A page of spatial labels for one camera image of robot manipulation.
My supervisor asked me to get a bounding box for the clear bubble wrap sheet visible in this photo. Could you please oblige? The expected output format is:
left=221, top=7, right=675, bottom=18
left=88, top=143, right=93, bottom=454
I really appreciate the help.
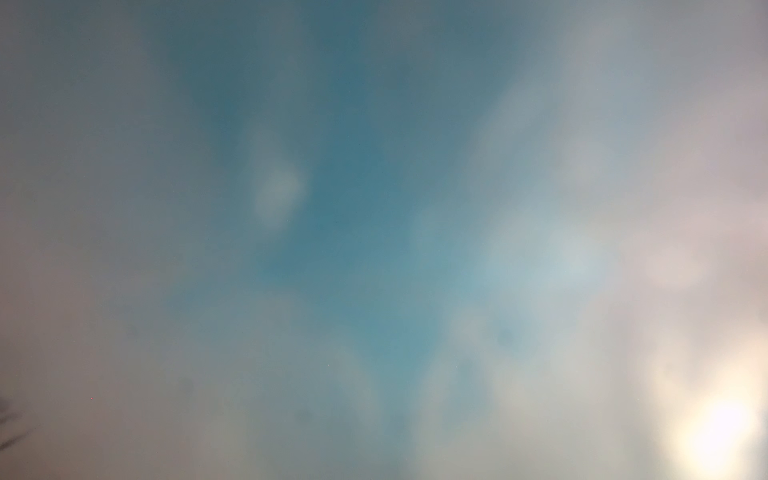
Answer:
left=1, top=1, right=767, bottom=479

